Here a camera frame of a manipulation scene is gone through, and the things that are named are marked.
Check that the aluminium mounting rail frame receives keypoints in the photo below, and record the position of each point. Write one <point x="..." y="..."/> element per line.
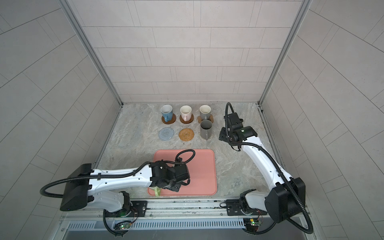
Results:
<point x="185" y="207"/>

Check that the blue floral mug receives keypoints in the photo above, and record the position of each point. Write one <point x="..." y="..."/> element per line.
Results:
<point x="167" y="112"/>

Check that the white mug grey handle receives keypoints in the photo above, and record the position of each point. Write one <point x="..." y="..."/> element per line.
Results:
<point x="205" y="112"/>

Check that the left circuit board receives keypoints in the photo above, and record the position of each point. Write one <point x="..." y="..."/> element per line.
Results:
<point x="123" y="226"/>

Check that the brown wooden coaster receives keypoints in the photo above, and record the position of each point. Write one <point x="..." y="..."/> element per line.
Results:
<point x="187" y="122"/>
<point x="171" y="121"/>

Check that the cork paw print coaster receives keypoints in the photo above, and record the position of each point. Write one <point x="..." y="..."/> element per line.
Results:
<point x="211" y="118"/>

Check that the white mug pink handle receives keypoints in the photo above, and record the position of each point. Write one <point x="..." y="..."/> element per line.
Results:
<point x="186" y="112"/>

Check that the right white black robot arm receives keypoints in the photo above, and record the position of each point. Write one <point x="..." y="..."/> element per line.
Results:
<point x="286" y="199"/>

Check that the white mug green handle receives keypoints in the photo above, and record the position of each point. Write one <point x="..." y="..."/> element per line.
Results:
<point x="156" y="190"/>

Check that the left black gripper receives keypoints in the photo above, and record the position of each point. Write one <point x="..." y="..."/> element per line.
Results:
<point x="177" y="189"/>

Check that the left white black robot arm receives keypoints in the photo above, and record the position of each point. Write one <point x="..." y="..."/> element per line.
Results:
<point x="87" y="186"/>

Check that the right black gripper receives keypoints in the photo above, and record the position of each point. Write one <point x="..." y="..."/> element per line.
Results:
<point x="221" y="135"/>

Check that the dark grey mug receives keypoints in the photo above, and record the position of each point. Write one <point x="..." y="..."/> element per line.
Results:
<point x="206" y="129"/>

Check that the pink rectangular tray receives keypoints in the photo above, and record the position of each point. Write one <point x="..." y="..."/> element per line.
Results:
<point x="202" y="169"/>

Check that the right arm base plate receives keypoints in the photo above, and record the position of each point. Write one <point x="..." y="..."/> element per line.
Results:
<point x="232" y="207"/>

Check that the right circuit board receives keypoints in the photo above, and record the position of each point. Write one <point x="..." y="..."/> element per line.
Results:
<point x="252" y="225"/>

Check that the circuit board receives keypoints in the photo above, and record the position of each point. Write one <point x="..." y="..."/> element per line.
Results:
<point x="123" y="226"/>
<point x="252" y="225"/>

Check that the rattan woven round coaster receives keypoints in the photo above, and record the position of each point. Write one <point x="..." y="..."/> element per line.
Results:
<point x="186" y="134"/>

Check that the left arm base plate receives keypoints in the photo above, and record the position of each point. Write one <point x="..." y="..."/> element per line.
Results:
<point x="138" y="209"/>

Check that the grey woven round coaster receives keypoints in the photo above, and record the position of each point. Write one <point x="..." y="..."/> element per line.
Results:
<point x="166" y="134"/>

